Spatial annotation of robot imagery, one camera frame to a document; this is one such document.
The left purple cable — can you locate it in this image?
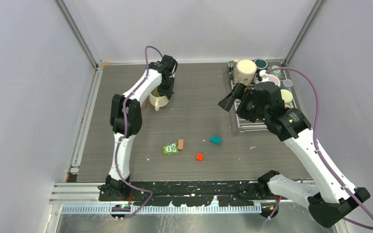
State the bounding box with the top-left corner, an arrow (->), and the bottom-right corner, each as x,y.
114,45 -> 164,221

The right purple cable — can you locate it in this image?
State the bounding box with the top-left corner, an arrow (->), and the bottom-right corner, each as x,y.
263,67 -> 373,231

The teal block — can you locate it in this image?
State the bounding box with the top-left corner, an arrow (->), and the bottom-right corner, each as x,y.
210,136 -> 222,145

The tan wooden block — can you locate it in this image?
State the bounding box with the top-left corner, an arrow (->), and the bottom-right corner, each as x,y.
177,139 -> 184,151

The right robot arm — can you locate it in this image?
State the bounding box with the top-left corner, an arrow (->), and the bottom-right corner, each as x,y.
219,82 -> 370,228

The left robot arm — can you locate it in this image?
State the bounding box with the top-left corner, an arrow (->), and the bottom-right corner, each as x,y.
98,55 -> 178,201

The black base bar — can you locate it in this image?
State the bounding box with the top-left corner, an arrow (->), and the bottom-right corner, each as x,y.
98,181 -> 277,207

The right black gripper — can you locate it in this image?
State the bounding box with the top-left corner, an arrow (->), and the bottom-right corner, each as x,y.
219,82 -> 269,123

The red cube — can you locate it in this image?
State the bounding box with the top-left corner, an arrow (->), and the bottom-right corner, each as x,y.
196,153 -> 203,161

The pale green small mug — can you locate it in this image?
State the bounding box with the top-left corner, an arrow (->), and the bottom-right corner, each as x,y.
269,66 -> 281,80

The lilac pink mug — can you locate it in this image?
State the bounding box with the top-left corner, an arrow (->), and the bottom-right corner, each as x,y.
268,74 -> 281,87

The green owl toy block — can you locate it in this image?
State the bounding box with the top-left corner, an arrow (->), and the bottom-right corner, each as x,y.
163,143 -> 179,155

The cream floral mug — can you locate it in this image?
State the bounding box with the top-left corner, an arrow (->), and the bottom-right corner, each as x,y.
234,59 -> 257,86

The purple cable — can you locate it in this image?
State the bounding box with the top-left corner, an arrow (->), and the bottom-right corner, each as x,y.
114,45 -> 164,221
263,67 -> 373,231

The light green cream mug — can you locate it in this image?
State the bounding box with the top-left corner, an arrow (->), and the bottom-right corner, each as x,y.
281,89 -> 293,106

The white wire dish rack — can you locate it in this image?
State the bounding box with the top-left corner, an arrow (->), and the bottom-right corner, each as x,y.
219,60 -> 310,135

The dark teal mug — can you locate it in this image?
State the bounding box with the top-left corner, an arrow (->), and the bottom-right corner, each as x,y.
254,58 -> 268,73

